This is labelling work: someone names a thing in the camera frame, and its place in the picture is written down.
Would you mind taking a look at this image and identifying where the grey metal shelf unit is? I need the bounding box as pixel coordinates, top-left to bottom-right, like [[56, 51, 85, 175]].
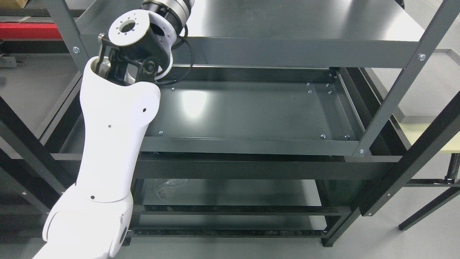
[[43, 0, 460, 249]]

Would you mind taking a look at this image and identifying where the cream topped side table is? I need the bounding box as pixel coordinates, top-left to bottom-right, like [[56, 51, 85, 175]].
[[395, 122, 460, 153]]

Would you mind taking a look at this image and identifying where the black metal shelf rack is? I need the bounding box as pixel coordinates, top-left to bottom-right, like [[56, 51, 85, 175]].
[[1, 63, 84, 246]]

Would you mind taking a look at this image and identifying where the red bar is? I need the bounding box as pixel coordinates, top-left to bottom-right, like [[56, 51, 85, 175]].
[[0, 22, 62, 39]]

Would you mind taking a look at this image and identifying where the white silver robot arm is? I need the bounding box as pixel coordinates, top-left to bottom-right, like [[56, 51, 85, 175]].
[[35, 0, 194, 259]]

